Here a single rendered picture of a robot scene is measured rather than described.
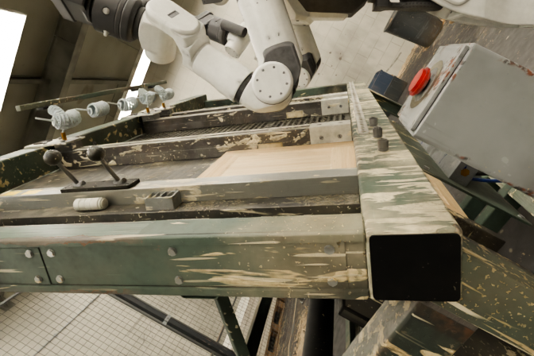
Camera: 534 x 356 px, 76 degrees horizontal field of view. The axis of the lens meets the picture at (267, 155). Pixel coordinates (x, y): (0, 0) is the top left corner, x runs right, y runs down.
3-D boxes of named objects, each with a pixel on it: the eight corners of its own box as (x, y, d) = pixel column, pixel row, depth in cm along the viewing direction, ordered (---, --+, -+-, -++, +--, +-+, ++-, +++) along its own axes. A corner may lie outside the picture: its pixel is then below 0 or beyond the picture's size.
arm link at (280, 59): (312, 100, 75) (280, 5, 76) (319, 88, 62) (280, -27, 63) (263, 118, 76) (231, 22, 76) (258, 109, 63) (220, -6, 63)
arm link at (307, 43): (330, 68, 126) (308, 8, 117) (323, 83, 116) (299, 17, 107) (302, 78, 132) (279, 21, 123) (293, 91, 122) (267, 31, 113)
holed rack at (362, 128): (369, 133, 96) (369, 132, 96) (358, 135, 97) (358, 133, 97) (353, 82, 250) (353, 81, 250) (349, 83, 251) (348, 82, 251)
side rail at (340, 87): (348, 99, 247) (346, 83, 244) (206, 115, 273) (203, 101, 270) (347, 98, 254) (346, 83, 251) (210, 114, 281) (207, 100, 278)
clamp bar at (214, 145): (352, 148, 103) (346, 66, 96) (32, 173, 131) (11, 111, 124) (351, 139, 112) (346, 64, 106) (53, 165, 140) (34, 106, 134)
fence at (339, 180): (359, 193, 71) (357, 175, 69) (-2, 210, 93) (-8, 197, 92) (357, 184, 75) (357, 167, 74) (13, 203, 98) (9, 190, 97)
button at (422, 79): (443, 74, 42) (427, 66, 42) (424, 102, 43) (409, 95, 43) (435, 71, 46) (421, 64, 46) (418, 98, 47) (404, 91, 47)
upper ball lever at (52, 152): (84, 193, 87) (49, 156, 78) (72, 194, 88) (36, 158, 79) (91, 181, 90) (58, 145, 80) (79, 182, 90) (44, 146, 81)
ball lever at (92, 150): (125, 191, 84) (94, 152, 75) (112, 191, 85) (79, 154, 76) (131, 179, 87) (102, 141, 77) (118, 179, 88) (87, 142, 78)
